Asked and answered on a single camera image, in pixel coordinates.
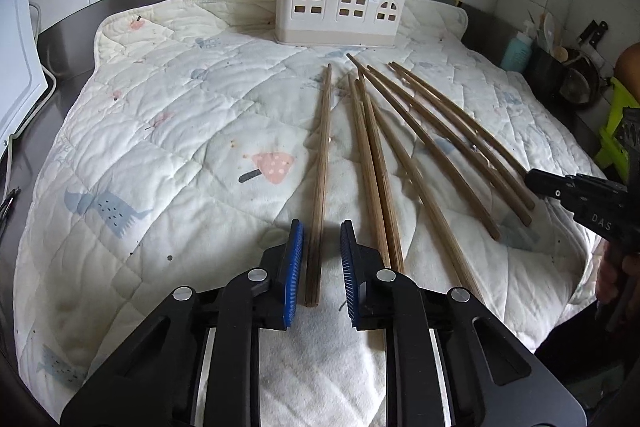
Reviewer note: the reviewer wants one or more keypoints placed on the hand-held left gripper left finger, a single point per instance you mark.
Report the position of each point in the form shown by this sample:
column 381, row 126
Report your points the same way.
column 295, row 267

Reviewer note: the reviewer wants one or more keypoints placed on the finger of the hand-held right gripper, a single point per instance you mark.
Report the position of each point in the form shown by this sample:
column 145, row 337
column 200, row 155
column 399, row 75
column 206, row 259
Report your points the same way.
column 550, row 187

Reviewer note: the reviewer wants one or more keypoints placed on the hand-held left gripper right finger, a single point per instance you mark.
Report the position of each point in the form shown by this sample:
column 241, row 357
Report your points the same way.
column 348, row 272

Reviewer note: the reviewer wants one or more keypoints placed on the long bamboo chopstick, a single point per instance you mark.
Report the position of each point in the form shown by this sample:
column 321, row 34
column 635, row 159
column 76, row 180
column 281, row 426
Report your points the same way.
column 320, row 187

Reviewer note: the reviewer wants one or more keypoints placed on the group of wooden chopsticks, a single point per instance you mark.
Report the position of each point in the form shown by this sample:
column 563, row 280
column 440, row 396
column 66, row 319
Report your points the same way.
column 382, row 177

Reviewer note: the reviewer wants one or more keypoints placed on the person's right hand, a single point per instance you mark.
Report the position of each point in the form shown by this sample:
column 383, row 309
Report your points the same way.
column 606, row 279

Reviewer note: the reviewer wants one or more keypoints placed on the dark cooking pan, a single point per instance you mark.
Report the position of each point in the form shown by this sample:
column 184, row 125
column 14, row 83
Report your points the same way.
column 577, row 82

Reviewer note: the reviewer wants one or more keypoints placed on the dark utensil pot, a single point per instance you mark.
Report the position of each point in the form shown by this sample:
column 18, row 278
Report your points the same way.
column 545, row 72

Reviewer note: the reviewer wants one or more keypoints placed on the wooden spoon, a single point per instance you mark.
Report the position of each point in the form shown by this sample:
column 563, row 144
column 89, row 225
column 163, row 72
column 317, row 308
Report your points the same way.
column 561, row 55

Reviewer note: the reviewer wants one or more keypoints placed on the teal pump bottle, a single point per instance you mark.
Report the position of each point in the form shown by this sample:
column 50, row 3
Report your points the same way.
column 517, row 52

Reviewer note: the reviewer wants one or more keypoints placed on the brown rounded object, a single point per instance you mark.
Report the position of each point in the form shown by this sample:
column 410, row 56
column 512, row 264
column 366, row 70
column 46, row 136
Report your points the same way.
column 629, row 59

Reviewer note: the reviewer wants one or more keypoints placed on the dishes at right edge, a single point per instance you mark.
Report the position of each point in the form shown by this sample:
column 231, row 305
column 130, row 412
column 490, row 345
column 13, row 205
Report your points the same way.
column 550, row 29

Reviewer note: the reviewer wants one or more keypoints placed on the white quilted printed blanket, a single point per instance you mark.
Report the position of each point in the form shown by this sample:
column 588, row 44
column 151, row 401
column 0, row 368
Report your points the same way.
column 175, row 157

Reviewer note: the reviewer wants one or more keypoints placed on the black metal tool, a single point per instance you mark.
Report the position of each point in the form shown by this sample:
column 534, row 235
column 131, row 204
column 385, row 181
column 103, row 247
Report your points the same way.
column 9, row 204

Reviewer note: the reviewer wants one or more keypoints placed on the white board at left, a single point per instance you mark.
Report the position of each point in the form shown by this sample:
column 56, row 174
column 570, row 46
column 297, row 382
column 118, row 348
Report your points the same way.
column 20, row 57

